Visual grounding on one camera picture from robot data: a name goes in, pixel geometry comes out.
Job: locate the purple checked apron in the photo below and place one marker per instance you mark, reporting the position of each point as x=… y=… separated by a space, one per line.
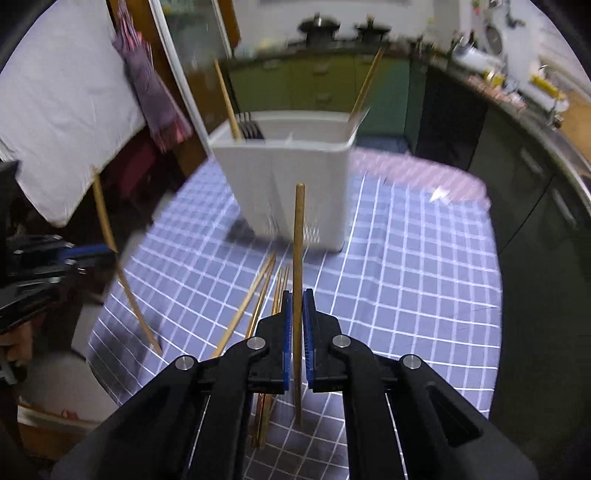
x=147 y=83

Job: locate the sliding glass door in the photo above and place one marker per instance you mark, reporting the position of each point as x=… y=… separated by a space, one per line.
x=194 y=55

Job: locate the person's left hand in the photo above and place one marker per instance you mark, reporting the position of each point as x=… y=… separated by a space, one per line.
x=18 y=341

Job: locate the white plastic utensil holder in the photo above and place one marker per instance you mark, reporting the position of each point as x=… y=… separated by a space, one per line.
x=286 y=184

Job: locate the yellow sponge holder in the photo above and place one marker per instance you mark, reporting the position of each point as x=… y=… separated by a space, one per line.
x=549 y=87

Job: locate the dark lower cabinets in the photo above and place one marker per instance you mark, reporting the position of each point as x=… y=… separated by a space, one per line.
x=521 y=194

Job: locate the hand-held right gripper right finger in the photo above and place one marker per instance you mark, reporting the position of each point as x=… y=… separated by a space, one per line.
x=308 y=341

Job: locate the green lower cabinets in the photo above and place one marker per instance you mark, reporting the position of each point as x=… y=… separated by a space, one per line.
x=318 y=78

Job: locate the light bamboo chopstick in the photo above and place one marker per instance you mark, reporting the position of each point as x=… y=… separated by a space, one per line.
x=299 y=230
x=134 y=304
x=226 y=101
x=367 y=87

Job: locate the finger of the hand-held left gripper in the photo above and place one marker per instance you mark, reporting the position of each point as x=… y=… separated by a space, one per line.
x=87 y=252
x=37 y=295

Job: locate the dark red chair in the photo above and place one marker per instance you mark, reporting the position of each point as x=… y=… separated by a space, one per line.
x=138 y=161

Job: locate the white round-front appliance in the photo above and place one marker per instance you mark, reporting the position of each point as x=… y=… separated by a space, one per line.
x=494 y=32

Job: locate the blue checked tablecloth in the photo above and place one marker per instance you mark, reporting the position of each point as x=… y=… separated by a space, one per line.
x=392 y=300

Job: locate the black wok with lid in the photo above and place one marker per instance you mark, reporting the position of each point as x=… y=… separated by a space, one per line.
x=318 y=32
x=373 y=31

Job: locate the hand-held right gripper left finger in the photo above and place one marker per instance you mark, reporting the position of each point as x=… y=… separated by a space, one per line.
x=287 y=341

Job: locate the green cup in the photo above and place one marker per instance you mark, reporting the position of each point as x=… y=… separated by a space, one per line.
x=491 y=77

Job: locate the row of wooden chopsticks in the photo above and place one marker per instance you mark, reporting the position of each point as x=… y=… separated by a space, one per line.
x=278 y=295

